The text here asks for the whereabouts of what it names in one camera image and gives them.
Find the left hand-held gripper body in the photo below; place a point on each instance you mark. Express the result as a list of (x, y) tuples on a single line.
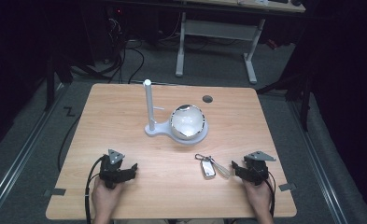
[(110, 171)]

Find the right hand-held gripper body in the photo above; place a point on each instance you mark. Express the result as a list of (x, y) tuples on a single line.
[(257, 169)]

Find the person's left hand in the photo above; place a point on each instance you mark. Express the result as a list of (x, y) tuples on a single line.
[(105, 197)]

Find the person's right hand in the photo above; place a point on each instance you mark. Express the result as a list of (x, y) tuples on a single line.
[(259, 197)]

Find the grey tape piece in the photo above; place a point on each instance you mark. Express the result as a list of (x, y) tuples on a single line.
[(287, 186), (56, 192)]

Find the white stand with pole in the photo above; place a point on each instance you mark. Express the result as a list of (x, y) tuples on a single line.
[(149, 102)]

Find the shiny round bowl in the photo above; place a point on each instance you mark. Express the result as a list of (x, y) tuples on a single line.
[(187, 122)]

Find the dark round table grommet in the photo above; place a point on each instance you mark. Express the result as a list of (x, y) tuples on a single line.
[(207, 99)]

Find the black metal stand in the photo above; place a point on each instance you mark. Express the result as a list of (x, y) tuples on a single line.
[(299, 90), (52, 81)]

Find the white-framed wooden desk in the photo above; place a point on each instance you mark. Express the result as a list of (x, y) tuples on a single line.
[(218, 29)]

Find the aluminium floor rail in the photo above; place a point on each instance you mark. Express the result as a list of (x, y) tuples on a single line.
[(318, 165), (22, 149)]

